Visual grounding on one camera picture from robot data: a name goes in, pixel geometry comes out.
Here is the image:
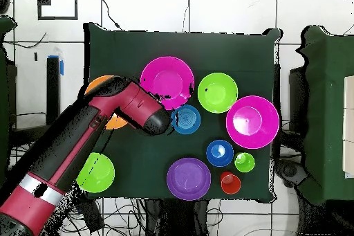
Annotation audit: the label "pink plastic bowl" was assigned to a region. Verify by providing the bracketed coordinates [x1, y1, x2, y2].
[225, 95, 280, 149]
[140, 56, 196, 111]

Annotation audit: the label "light blue plastic bowl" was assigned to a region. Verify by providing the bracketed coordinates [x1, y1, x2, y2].
[171, 104, 202, 135]

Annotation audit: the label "green plastic bowl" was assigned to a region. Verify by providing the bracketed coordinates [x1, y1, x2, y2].
[197, 72, 239, 114]
[75, 152, 116, 194]

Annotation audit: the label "dark blue plastic bowl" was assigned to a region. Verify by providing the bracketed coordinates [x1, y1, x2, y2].
[205, 139, 235, 168]

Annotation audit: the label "orange plastic bowl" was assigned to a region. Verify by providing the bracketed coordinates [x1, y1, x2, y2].
[84, 75, 129, 131]

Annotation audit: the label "purple plastic bowl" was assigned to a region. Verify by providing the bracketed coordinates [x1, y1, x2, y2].
[166, 157, 212, 201]

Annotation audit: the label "dark green table cloth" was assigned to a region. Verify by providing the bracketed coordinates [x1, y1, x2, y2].
[83, 21, 283, 202]

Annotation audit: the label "green plastic cup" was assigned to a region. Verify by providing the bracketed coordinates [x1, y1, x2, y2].
[234, 152, 256, 174]

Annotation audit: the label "orange plastic cup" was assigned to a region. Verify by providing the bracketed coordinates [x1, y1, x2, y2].
[220, 171, 242, 195]

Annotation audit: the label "black power adapter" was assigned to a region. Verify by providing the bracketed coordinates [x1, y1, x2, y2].
[80, 199, 105, 233]

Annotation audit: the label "green cloth side table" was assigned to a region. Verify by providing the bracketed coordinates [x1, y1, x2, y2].
[295, 24, 354, 206]
[0, 15, 18, 187]

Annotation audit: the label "beige boxes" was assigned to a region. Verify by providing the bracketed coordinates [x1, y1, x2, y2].
[342, 75, 354, 179]

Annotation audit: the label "black floor cable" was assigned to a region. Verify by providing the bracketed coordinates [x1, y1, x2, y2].
[96, 0, 123, 30]

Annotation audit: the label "black pedestal leg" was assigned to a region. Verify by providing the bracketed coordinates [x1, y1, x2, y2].
[274, 159, 309, 190]

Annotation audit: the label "black upright post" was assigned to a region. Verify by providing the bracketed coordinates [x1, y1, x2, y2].
[46, 55, 62, 126]

